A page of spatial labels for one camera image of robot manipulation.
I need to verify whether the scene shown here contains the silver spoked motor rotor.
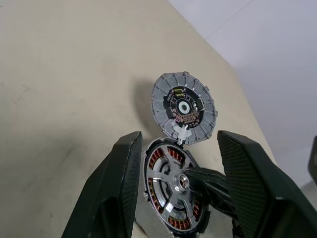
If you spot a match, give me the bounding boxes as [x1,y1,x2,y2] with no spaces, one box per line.
[145,148,200,217]

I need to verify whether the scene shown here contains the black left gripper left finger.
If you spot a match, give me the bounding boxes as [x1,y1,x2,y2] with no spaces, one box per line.
[60,131,144,238]

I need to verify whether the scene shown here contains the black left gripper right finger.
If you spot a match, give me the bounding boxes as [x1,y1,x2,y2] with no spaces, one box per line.
[217,129,317,238]

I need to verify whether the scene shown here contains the motor stator base copper windings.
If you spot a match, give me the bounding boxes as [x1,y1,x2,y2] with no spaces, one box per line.
[135,137,211,236]

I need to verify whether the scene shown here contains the grey motor cover circuit board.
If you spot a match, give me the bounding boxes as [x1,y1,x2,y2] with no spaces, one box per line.
[150,70,219,146]

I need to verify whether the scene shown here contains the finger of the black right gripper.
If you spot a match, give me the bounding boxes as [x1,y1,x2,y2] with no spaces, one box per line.
[185,167,229,185]
[197,182,239,222]

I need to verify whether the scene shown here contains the white plastic connector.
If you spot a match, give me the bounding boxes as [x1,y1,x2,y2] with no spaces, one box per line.
[171,123,192,145]

